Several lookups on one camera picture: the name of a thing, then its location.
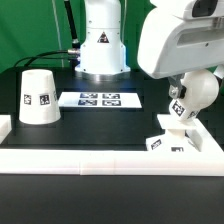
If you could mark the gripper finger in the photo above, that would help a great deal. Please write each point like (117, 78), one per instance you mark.
(176, 89)
(219, 72)

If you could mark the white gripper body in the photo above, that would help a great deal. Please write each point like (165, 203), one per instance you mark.
(170, 45)

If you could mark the white lamp bulb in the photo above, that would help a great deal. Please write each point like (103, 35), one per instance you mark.
(201, 91)

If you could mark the white lamp base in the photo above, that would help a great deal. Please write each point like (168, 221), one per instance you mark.
(174, 138)

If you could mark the white lamp shade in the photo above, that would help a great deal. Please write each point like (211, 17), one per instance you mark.
(38, 100)

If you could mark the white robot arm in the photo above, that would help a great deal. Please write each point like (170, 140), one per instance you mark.
(103, 54)

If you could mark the white marker tag sheet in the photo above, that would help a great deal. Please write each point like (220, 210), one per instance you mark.
(99, 100)

